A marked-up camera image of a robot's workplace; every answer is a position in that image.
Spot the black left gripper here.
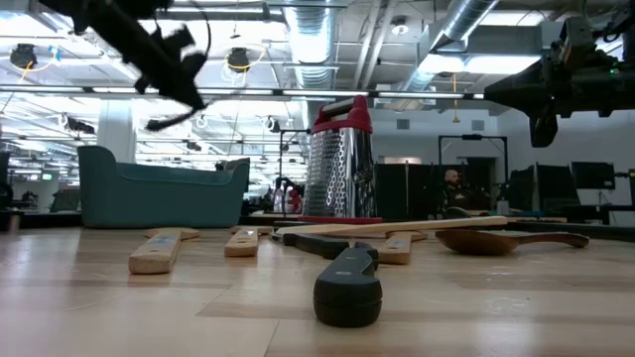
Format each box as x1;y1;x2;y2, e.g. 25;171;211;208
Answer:
133;23;210;134

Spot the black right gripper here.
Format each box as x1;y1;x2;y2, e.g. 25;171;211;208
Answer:
483;53;635;149

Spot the dark wooden spoon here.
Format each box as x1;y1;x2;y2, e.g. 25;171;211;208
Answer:
435;228;590;258

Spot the slotted wooden spatula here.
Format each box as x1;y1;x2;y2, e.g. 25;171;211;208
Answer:
223;225;274;258

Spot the light wooden spoon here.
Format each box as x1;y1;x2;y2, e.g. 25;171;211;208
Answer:
274;215;509;238

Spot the slim black-handled knife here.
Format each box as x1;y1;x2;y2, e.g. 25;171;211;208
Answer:
270;231;351;261

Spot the forked wooden spatula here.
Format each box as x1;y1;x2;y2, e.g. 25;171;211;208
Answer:
376;229;429;266

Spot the long black-handled knife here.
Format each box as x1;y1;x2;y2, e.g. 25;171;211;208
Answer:
312;241;384;329

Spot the white column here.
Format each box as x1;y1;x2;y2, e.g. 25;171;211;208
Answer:
96;98;138;165

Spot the black ceiling device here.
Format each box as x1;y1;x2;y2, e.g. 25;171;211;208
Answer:
9;43;39;70
225;47;252;74

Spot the black office monitor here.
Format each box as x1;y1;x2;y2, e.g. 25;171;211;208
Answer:
570;161;616;191

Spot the teal plastic bin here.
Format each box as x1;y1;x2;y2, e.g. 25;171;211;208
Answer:
77;145;251;229

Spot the person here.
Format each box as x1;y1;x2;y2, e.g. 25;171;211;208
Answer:
440;168;478;214

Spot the black divider panel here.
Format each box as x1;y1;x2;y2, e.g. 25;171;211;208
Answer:
374;162;497;220

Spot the long LED light bar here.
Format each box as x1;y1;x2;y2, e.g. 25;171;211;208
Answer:
0;84;486;99

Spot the black metal stand frame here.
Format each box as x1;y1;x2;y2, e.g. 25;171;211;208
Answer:
438;133;510;199

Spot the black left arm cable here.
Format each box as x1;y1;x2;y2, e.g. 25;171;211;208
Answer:
188;0;212;57

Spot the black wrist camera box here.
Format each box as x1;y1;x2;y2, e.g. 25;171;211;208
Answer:
545;16;599;68

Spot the silver ceiling duct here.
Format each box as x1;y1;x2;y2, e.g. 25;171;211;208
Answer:
282;0;339;90
399;0;500;93

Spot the steel box grater red handle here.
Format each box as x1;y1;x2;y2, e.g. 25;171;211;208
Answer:
298;94;384;225

